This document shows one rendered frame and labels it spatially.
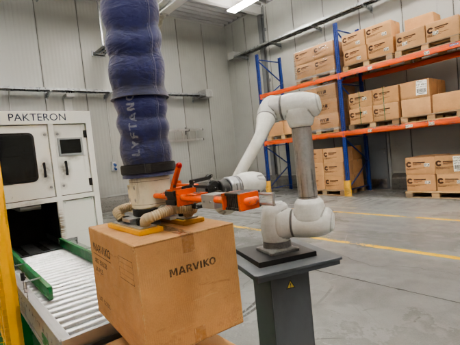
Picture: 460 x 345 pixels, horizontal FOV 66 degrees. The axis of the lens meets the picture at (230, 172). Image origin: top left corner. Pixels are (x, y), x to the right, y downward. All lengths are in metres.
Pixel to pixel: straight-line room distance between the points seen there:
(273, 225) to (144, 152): 0.84
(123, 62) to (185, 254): 0.77
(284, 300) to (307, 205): 0.52
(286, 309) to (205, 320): 0.72
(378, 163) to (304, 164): 8.41
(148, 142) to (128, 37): 0.41
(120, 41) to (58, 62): 9.78
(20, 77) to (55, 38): 1.47
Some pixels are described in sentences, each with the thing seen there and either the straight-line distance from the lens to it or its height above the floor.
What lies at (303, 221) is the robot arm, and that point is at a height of 0.95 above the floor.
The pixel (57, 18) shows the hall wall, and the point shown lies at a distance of 11.69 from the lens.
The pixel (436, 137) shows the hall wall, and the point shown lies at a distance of 9.69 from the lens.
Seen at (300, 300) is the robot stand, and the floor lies 0.51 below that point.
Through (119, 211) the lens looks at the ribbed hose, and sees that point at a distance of 1.64.
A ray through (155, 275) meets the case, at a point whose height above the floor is 0.95.
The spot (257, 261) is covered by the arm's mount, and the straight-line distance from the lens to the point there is 1.85.
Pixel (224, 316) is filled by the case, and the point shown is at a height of 0.72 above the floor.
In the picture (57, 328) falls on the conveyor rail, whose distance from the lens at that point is 2.00.
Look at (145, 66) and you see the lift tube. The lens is 1.48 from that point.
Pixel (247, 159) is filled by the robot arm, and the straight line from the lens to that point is 1.70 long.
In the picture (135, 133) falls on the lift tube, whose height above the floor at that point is 1.45.
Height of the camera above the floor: 1.33
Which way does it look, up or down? 3 degrees down
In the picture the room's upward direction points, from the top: 6 degrees counter-clockwise
